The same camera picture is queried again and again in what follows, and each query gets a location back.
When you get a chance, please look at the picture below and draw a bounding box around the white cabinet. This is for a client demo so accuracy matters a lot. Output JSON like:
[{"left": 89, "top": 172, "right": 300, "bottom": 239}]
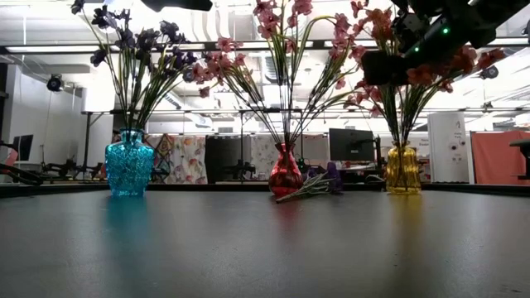
[{"left": 426, "top": 111, "right": 475, "bottom": 185}]

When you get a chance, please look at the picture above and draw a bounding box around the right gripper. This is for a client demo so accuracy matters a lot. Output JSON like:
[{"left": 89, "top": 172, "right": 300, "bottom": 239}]
[{"left": 360, "top": 7, "right": 484, "bottom": 87}]

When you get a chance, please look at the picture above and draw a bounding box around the yellow glass vase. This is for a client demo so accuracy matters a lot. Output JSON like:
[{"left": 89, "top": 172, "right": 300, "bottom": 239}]
[{"left": 384, "top": 142, "right": 422, "bottom": 195}]

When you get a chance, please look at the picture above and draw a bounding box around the black computer monitor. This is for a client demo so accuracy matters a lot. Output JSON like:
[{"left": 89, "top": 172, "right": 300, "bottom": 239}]
[{"left": 329, "top": 127, "right": 376, "bottom": 162}]

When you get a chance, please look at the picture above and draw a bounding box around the black panel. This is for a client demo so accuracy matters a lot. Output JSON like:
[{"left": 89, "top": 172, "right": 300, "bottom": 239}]
[{"left": 205, "top": 135, "right": 252, "bottom": 183}]

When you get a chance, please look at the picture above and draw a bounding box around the pink artificial flower bunch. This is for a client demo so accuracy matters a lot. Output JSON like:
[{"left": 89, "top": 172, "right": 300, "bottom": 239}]
[
  {"left": 289, "top": 12, "right": 368, "bottom": 146},
  {"left": 184, "top": 36, "right": 289, "bottom": 146},
  {"left": 252, "top": 0, "right": 316, "bottom": 146}
]

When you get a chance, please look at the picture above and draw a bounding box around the floral pattern curtain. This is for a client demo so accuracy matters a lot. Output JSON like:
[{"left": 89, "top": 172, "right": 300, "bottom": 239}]
[{"left": 142, "top": 134, "right": 208, "bottom": 185}]

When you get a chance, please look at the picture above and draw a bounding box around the orange artificial flower bunch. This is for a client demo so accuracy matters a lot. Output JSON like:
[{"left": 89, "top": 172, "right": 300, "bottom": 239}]
[
  {"left": 397, "top": 44, "right": 508, "bottom": 146},
  {"left": 343, "top": 80, "right": 415, "bottom": 146},
  {"left": 342, "top": 0, "right": 405, "bottom": 146}
]

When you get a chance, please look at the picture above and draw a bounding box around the small black monitor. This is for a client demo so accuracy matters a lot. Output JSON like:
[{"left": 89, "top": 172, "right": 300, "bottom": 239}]
[{"left": 12, "top": 134, "right": 34, "bottom": 162}]

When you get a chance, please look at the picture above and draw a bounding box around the purple artificial flower bunch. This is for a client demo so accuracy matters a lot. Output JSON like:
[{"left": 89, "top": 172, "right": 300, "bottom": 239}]
[
  {"left": 123, "top": 20, "right": 199, "bottom": 133},
  {"left": 275, "top": 161, "right": 345, "bottom": 204},
  {"left": 70, "top": 0, "right": 144, "bottom": 133}
]

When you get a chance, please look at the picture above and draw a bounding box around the orange partition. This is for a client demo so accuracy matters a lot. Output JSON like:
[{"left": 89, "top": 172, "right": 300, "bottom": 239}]
[{"left": 470, "top": 131, "right": 530, "bottom": 186}]

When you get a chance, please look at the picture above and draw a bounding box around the red glass vase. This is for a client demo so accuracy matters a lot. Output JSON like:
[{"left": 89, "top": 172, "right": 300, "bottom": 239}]
[{"left": 267, "top": 142, "right": 306, "bottom": 199}]

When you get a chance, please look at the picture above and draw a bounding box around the blue glass vase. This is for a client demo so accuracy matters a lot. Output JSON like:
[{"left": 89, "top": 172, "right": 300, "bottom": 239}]
[{"left": 104, "top": 127, "right": 157, "bottom": 198}]

